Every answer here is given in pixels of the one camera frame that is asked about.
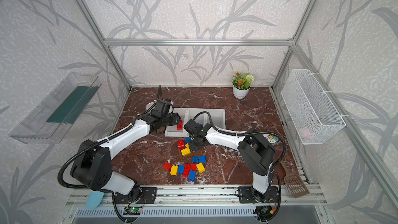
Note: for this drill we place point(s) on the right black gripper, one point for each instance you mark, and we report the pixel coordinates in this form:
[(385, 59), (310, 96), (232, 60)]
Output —
[(195, 141)]

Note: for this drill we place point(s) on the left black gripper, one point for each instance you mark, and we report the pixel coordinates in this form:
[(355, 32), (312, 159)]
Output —
[(169, 120)]

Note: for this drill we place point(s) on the long red lego brick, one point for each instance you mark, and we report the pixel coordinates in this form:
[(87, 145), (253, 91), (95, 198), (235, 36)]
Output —
[(180, 126)]

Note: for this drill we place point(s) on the yellow lego brick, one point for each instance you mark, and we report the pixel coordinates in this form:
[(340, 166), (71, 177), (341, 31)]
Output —
[(185, 152), (200, 168), (174, 170)]

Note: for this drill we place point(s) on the long red lego bottom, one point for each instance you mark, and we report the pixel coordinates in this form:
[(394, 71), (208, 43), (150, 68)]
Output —
[(186, 170)]

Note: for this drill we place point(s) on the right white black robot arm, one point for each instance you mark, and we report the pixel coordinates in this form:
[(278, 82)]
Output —
[(254, 147)]

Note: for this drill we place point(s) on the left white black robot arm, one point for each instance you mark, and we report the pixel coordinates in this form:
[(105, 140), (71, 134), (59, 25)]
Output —
[(92, 167)]

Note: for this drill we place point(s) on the white left sorting bin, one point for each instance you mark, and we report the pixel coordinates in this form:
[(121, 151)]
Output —
[(172, 131)]

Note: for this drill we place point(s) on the red lego brick top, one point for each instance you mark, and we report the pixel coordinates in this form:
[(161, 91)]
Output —
[(181, 144)]

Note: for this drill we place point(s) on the silver tin can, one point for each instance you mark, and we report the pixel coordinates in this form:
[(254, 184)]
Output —
[(150, 106)]

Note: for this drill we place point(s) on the small red lego bottom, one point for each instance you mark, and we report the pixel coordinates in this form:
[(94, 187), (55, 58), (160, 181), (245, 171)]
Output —
[(193, 167)]

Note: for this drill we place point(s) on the white right sorting bin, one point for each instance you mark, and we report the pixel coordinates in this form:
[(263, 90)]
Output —
[(218, 117)]

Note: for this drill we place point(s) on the red lego brick bottom left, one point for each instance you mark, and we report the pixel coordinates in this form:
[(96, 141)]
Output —
[(167, 166)]

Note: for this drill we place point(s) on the potted plant white pot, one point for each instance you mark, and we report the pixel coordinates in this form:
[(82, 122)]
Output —
[(241, 84)]

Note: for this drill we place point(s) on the green circuit board left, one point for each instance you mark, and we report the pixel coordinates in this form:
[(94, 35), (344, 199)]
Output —
[(132, 211)]

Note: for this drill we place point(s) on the light blue plastic scoop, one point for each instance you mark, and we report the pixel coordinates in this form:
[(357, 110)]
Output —
[(94, 199)]

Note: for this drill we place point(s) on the brown slotted spatula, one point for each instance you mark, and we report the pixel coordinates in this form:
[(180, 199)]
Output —
[(294, 183)]

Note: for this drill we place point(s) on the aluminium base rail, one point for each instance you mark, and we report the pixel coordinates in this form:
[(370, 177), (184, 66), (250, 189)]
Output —
[(228, 195)]

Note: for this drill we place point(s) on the clear plastic wall shelf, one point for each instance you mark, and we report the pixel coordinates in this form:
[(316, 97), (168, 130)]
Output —
[(50, 121)]

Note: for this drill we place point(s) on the white wire mesh basket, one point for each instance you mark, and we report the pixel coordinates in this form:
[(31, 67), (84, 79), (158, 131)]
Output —
[(313, 114)]

